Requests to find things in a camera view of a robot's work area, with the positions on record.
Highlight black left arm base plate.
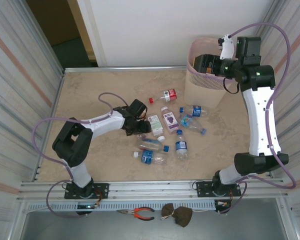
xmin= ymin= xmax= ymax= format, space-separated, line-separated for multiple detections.
xmin=64 ymin=182 xmax=110 ymax=200

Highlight clear bottle blue label white cap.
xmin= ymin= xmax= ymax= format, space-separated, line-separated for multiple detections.
xmin=133 ymin=149 xmax=169 ymax=166

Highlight white slotted cable duct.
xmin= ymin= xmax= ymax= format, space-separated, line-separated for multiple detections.
xmin=27 ymin=200 xmax=216 ymax=211

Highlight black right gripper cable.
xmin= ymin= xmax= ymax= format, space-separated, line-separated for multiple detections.
xmin=222 ymin=76 xmax=241 ymax=95

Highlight clear bottle red white label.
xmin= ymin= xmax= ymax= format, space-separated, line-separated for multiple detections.
xmin=148 ymin=88 xmax=178 ymax=105

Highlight clear bottle round logo blue label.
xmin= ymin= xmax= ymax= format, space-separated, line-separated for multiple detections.
xmin=179 ymin=104 xmax=209 ymax=118

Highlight beige ribbed waste bin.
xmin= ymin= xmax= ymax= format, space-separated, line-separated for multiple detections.
xmin=184 ymin=36 xmax=237 ymax=110

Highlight grey metal shelf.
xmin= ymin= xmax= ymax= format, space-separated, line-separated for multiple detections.
xmin=8 ymin=198 xmax=300 ymax=240

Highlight white door frame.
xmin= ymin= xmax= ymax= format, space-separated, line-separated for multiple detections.
xmin=76 ymin=0 xmax=108 ymax=68

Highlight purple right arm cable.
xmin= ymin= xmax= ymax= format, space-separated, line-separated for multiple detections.
xmin=218 ymin=22 xmax=298 ymax=215

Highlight orange handled pliers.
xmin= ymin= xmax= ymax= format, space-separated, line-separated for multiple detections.
xmin=116 ymin=206 xmax=156 ymax=221

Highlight brown cloth pouch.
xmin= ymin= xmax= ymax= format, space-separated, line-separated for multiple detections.
xmin=161 ymin=202 xmax=194 ymax=228

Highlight small controller board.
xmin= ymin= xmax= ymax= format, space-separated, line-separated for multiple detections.
xmin=76 ymin=203 xmax=99 ymax=210
xmin=214 ymin=199 xmax=233 ymax=214

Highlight grape juice bottle purple label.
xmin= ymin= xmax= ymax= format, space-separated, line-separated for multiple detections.
xmin=160 ymin=106 xmax=180 ymax=135

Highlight aluminium table frame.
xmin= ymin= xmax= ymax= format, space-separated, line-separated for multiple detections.
xmin=17 ymin=65 xmax=291 ymax=201

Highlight bottle green white label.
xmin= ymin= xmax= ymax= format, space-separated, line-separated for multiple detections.
xmin=147 ymin=114 xmax=166 ymax=143

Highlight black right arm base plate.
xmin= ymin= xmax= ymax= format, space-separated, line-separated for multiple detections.
xmin=196 ymin=180 xmax=242 ymax=198

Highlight clear bottle colourful label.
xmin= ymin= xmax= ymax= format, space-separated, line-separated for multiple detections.
xmin=180 ymin=114 xmax=207 ymax=136

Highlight clear bottle thin label blue cap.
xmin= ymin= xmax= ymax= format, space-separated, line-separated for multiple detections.
xmin=137 ymin=138 xmax=170 ymax=153

